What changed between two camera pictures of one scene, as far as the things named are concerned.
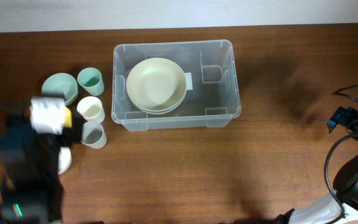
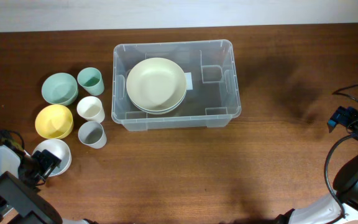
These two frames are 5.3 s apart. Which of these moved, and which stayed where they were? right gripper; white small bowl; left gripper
Moved: left gripper
Stayed: white small bowl; right gripper
